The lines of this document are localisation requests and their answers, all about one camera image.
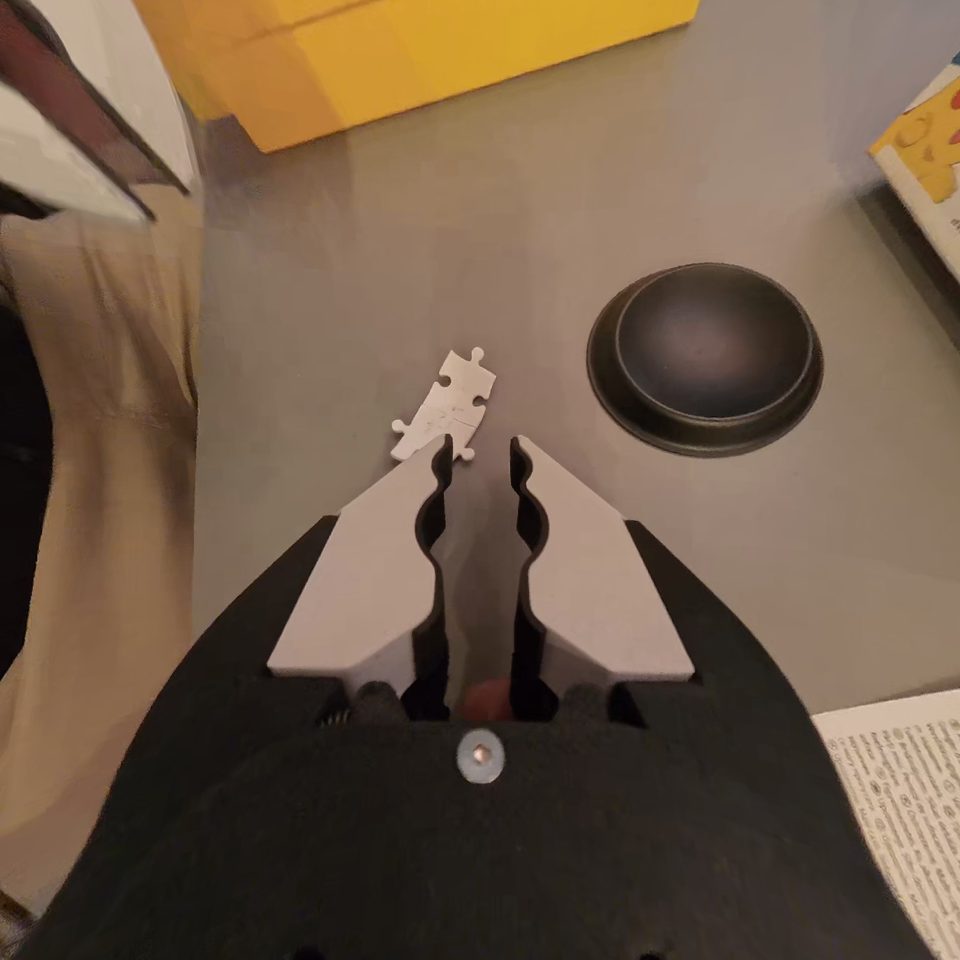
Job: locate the person's black jacket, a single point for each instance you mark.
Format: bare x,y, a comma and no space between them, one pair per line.
19,487

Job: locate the black round puzzle stand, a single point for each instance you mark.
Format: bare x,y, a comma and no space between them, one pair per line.
705,352

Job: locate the colourful puzzle box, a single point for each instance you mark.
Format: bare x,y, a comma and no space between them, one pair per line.
930,172

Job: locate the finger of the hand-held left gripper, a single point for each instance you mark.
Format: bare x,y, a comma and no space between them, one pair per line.
60,157

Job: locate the joined white puzzle pieces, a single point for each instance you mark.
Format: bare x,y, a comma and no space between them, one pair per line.
457,390

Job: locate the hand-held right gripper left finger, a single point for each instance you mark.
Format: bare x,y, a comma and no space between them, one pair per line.
360,570

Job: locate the person's beige trousers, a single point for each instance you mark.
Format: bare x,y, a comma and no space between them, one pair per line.
112,450

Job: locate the yellow plastic bin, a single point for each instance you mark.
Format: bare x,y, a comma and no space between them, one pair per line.
375,60

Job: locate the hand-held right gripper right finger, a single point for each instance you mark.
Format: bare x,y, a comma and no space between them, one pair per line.
600,585

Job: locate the white printed leaflet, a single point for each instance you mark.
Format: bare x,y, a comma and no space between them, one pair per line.
915,787

